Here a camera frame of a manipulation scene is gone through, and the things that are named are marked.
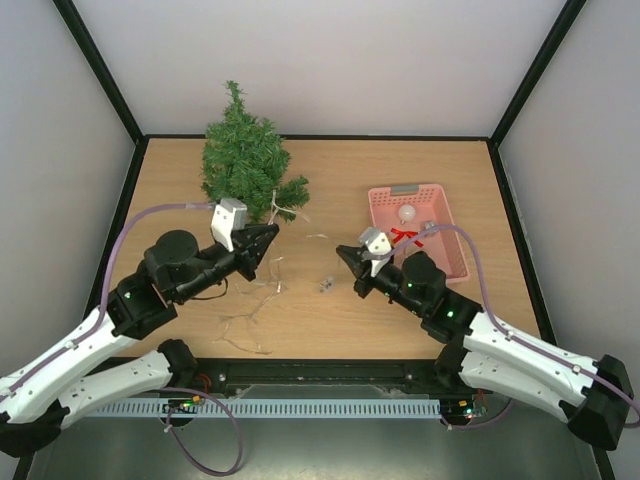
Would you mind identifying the silver gift box ornament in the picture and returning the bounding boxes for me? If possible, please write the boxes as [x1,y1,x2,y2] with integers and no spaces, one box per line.
[319,276,335,293]

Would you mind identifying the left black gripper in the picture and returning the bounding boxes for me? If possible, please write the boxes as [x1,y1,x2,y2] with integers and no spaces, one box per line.
[176,224,281,303]

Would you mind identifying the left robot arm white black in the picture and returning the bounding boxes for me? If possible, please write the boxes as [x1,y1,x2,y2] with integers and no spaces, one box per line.
[1,224,279,458]

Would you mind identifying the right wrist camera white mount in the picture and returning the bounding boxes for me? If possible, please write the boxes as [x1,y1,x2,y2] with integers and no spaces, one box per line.
[359,227,392,278]

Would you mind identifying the light blue cable duct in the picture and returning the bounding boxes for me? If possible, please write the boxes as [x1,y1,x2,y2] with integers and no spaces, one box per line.
[91,398,441,419]

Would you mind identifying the purple floor cable loop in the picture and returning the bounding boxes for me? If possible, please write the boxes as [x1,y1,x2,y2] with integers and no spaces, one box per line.
[162,384,246,475]

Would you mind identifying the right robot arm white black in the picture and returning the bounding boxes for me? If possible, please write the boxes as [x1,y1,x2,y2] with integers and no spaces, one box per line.
[336,245,633,451]

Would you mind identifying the small green christmas tree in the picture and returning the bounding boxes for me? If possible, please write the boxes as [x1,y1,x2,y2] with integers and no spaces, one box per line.
[201,80,310,223]

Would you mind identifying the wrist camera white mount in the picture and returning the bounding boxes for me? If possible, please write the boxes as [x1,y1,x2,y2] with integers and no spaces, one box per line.
[210,198,248,252]
[359,227,392,278]

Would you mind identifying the red ribbon bow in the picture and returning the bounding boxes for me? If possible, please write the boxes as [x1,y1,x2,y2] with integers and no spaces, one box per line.
[390,228,424,248]

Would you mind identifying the white ball ornament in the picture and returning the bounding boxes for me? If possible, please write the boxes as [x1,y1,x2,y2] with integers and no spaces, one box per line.
[398,204,417,224]

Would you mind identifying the black aluminium rail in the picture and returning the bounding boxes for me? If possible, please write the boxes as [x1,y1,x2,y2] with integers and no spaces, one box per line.
[196,358,449,396]

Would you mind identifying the pink plastic basket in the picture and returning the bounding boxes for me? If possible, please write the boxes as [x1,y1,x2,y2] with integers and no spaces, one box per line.
[367,183,472,286]

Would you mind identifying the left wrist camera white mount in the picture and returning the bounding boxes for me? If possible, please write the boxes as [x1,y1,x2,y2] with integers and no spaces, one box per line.
[210,198,248,252]

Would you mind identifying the clear string lights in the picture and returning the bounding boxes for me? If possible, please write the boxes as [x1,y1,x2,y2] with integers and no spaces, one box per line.
[212,189,337,356]

